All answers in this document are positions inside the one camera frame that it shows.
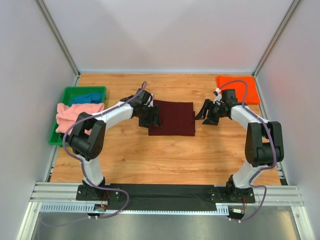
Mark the maroon t shirt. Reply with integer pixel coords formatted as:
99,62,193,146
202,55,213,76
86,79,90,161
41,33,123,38
148,100,196,137

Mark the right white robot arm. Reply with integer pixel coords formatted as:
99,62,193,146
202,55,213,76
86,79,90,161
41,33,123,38
195,88,284,203

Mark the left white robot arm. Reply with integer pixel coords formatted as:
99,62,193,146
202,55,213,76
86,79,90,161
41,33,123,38
66,88,161,201

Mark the folded orange t shirt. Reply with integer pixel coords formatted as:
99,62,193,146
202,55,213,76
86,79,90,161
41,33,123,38
215,75,261,105

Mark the blue t shirt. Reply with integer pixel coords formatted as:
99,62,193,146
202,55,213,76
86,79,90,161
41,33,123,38
69,92,104,106

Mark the black base mat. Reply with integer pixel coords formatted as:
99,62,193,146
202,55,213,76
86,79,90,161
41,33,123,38
76,183,256,212

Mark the pink t shirt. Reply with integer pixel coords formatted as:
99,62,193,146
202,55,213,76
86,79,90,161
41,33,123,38
55,103,105,134

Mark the green plastic bin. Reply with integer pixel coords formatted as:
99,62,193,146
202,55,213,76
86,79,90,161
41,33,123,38
48,86,107,147

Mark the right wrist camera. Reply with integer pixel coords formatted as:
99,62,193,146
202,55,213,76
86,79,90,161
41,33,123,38
213,88,222,104

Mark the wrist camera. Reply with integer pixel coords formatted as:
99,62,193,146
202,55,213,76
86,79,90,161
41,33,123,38
213,88,222,104
147,94,154,107

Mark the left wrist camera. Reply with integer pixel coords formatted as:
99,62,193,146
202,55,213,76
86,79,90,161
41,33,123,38
147,94,154,107

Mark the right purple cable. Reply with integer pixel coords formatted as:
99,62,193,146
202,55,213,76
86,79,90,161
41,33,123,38
216,79,278,224

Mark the purple cable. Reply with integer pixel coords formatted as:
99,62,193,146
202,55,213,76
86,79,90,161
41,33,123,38
216,79,278,224
39,81,148,227

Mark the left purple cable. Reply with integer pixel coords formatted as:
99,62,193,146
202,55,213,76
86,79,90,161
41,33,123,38
39,81,148,227

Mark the grey slotted cable duct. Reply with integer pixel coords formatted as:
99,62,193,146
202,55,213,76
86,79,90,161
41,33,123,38
39,203,230,215

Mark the aluminium rail frame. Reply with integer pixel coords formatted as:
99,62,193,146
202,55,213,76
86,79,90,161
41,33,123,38
29,182,304,207

